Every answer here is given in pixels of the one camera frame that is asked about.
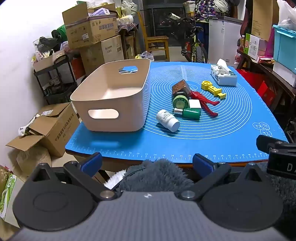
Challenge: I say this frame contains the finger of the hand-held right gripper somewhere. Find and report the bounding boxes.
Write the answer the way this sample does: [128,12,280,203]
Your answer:
[256,135,296,154]

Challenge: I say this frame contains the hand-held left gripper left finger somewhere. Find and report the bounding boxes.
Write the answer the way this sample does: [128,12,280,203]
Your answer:
[25,152,117,202]

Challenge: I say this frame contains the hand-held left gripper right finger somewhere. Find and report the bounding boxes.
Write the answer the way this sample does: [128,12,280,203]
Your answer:
[180,153,269,202]

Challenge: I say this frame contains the green bottle with silver cap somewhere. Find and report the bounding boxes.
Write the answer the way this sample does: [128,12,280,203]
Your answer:
[174,108,201,120]

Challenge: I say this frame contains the white pill bottle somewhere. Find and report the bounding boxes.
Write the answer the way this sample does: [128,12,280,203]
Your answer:
[156,110,181,132]

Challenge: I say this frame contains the green round tin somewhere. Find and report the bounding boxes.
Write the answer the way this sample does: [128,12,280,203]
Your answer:
[173,93,190,109]

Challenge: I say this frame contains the beige plastic storage basket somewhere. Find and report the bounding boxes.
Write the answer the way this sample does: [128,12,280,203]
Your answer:
[70,58,151,132]

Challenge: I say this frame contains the yellow plastic tool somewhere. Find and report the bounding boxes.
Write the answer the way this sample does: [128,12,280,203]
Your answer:
[201,80,226,100]

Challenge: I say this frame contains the brown rectangular block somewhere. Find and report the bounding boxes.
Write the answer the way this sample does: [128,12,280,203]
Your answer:
[172,79,190,96]

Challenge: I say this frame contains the blue silicone baking mat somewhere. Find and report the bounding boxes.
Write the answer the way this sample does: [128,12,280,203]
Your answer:
[65,61,289,164]

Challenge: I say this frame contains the grey fuzzy clothing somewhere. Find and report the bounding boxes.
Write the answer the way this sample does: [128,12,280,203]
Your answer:
[104,158,296,234]

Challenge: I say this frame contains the torn cardboard box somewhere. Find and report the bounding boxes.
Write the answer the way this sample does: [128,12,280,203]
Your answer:
[6,102,80,158]

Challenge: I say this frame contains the red gift bags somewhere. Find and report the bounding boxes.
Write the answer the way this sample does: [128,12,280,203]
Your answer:
[238,69,276,107]

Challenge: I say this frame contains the dark wooden side table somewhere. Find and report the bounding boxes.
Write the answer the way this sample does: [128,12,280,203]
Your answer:
[236,49,296,116]

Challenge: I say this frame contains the white foam box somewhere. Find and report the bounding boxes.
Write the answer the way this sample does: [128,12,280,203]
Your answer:
[272,61,296,88]

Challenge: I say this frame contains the white plastic wrapper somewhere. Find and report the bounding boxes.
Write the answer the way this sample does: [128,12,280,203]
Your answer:
[18,113,39,136]

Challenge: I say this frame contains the printed tissue pack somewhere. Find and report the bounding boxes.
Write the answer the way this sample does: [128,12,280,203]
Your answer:
[210,58,238,86]

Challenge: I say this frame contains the black utility cart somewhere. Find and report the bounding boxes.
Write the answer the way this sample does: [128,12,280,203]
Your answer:
[33,54,78,105]

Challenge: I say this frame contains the teal storage bin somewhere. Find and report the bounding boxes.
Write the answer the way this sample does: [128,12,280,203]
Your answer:
[272,24,296,75]

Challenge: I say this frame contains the green and white carton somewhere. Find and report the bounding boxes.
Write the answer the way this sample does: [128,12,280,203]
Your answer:
[244,34,266,58]

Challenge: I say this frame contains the red printed carton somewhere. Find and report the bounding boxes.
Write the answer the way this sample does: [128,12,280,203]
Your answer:
[70,57,86,79]

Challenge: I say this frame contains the white chest freezer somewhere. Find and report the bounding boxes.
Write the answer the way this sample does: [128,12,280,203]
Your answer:
[208,16,244,67]

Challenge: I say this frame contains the tall plain cardboard box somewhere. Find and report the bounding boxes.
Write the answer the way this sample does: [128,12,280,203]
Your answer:
[80,35,125,70]

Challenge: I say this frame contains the small beige bin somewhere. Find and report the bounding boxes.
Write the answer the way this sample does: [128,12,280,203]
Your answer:
[32,50,67,72]

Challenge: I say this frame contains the black and green bicycle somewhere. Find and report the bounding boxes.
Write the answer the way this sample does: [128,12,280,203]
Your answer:
[168,13,208,64]

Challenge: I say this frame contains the clear plastic bag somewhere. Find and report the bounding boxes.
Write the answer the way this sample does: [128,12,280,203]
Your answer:
[138,51,154,62]

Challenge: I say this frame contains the brown paper carton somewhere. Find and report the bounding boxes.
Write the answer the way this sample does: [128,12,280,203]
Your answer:
[252,0,278,42]

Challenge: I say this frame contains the black cap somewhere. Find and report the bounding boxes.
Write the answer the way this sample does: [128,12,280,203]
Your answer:
[32,37,60,56]

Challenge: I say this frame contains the white plastic bag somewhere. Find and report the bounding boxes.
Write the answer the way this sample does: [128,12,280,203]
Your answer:
[276,0,296,28]

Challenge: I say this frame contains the wooden chair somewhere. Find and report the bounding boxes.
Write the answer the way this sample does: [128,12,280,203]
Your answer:
[139,11,170,62]

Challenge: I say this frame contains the small dark wooden table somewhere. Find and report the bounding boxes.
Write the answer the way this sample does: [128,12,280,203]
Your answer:
[117,21,140,59]

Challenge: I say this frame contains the open printed cardboard box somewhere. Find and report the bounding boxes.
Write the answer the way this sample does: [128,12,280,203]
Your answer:
[62,2,119,49]

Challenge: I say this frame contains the floral cloth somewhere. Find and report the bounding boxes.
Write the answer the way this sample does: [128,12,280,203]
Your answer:
[195,0,232,22]

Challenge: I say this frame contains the dark glass balcony door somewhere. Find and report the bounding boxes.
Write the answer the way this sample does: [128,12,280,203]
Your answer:
[142,0,197,62]

